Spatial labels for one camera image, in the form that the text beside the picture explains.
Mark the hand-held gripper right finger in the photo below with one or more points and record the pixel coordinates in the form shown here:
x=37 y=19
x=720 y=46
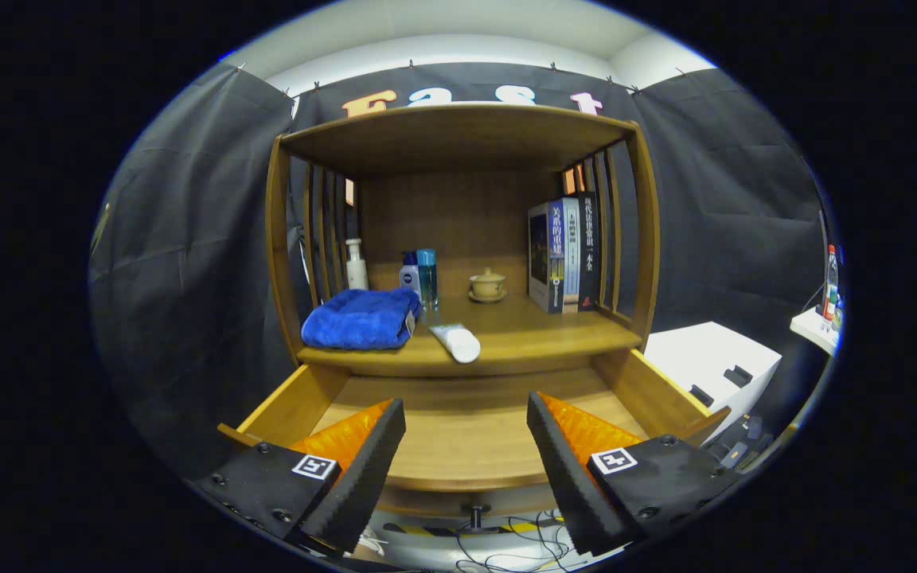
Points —
x=570 y=477

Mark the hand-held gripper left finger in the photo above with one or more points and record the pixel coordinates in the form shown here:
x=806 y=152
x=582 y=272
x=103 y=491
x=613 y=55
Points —
x=359 y=477

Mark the wooden drawer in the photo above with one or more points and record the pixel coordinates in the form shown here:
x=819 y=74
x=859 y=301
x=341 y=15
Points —
x=466 y=438

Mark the white tube with green end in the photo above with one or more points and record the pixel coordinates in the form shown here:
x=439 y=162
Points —
x=458 y=342

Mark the wooden cabinet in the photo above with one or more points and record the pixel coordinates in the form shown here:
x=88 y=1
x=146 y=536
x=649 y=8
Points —
x=450 y=139

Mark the blue towel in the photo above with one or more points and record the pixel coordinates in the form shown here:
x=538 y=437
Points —
x=359 y=320

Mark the white box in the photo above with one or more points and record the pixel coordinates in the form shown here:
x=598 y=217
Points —
x=705 y=354

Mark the beige saucer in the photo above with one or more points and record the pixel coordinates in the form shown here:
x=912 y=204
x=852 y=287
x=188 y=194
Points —
x=488 y=299

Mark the white pump bottle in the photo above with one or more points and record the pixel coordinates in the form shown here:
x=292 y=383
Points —
x=357 y=270

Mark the white bottle with blue cap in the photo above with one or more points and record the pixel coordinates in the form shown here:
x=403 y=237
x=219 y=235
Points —
x=408 y=274

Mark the beige lidded tea cup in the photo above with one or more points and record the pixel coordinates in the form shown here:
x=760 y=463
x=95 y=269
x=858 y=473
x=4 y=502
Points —
x=488 y=284

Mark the teal transparent bottle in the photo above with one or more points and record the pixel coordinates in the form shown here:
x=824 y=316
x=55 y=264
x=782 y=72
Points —
x=427 y=278

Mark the book with pale spine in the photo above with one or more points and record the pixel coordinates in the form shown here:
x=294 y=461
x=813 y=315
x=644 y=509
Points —
x=571 y=255

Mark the book with black spine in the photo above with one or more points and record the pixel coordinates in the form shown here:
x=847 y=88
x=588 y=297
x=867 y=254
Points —
x=588 y=247

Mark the white side shelf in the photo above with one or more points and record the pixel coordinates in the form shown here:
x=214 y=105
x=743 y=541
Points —
x=815 y=326

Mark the black backdrop cloth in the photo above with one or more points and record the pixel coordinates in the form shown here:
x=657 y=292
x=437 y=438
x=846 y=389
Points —
x=729 y=199

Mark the red capped bottle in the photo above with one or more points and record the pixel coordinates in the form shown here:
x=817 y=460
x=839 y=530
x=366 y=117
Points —
x=831 y=286

